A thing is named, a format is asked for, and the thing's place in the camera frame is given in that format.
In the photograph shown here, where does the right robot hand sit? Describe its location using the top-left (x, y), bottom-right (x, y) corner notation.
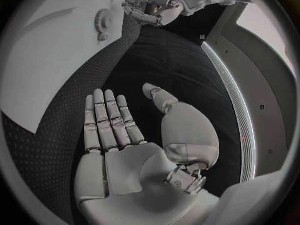
top-left (73, 82), bottom-right (222, 225)

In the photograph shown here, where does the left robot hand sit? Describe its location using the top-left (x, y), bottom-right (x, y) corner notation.
top-left (121, 0), bottom-right (187, 28)

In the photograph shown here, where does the white task board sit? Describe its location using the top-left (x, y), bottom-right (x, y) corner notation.
top-left (0, 0), bottom-right (132, 135)

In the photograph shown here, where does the gear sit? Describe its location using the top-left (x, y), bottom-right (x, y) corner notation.
top-left (93, 8), bottom-right (114, 35)

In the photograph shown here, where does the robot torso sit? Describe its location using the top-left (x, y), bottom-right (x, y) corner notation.
top-left (200, 1), bottom-right (299, 184)

